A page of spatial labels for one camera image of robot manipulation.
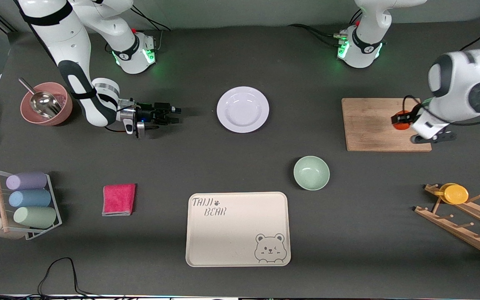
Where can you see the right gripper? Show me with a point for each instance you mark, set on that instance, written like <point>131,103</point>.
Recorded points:
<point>145,113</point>

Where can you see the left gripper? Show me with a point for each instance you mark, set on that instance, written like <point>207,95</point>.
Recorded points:
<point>403,118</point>

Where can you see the orange mandarin fruit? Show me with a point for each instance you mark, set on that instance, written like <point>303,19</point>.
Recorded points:
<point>400,127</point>

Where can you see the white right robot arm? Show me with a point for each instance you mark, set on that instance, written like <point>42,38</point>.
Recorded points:
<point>73,41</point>

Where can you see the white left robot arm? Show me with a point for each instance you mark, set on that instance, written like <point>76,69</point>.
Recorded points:
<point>465,83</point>

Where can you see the white round plate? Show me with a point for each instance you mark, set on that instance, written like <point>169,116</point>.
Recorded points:
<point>243,109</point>

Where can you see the bamboo cutting board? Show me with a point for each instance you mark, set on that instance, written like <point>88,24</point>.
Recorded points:
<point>369,125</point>

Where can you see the yellow mug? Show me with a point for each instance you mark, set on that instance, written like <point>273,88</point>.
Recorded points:
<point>456,194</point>

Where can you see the pink folded cloth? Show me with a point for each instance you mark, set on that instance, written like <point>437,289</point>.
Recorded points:
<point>119,200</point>

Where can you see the pink bowl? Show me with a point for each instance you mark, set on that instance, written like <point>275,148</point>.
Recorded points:
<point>63,110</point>

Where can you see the pale green bowl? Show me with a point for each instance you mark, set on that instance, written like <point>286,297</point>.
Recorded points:
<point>311,173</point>

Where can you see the metal scoop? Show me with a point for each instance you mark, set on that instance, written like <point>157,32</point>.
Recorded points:
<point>44,104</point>

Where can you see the wooden peg mug rack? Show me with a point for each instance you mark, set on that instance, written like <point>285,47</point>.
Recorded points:
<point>461,235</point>

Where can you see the cream bear print tray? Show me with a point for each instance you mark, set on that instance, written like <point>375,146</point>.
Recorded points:
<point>236,233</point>

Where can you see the purple cup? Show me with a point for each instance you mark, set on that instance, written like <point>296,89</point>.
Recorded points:
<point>26,181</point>

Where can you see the blue cup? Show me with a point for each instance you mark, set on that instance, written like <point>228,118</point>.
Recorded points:
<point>29,198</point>

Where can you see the green cup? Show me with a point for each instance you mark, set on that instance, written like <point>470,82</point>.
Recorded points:
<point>35,217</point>

